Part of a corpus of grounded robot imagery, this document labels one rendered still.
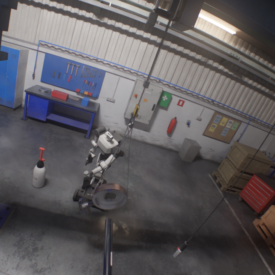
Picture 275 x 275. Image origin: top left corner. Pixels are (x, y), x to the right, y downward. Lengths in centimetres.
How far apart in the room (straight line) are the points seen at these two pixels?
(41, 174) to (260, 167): 554
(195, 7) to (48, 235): 305
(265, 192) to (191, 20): 478
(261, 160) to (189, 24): 491
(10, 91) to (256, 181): 719
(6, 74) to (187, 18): 506
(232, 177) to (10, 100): 673
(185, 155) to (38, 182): 439
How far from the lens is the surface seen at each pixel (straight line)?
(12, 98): 580
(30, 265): 273
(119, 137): 253
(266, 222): 528
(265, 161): 593
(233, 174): 559
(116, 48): 531
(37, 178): 330
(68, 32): 554
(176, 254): 209
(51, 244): 285
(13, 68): 559
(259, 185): 555
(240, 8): 171
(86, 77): 536
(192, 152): 600
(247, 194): 571
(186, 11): 141
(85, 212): 208
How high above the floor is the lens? 251
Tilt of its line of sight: 22 degrees down
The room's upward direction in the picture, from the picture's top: 21 degrees clockwise
